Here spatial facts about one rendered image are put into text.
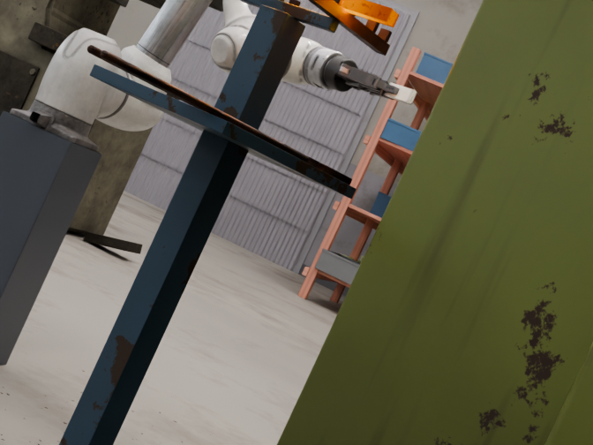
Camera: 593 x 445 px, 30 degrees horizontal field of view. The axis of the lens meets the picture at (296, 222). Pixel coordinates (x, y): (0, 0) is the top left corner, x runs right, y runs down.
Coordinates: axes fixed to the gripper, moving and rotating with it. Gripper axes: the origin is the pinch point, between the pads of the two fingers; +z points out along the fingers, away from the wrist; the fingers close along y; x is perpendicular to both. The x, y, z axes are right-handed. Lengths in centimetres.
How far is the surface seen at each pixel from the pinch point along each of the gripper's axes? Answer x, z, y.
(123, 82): -24, 10, 72
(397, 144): 45, -427, -507
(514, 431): -44, 84, 49
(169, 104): -24, 21, 70
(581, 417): -38, 96, 59
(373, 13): 2, 32, 50
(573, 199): -14, 78, 49
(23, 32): -9, -389, -139
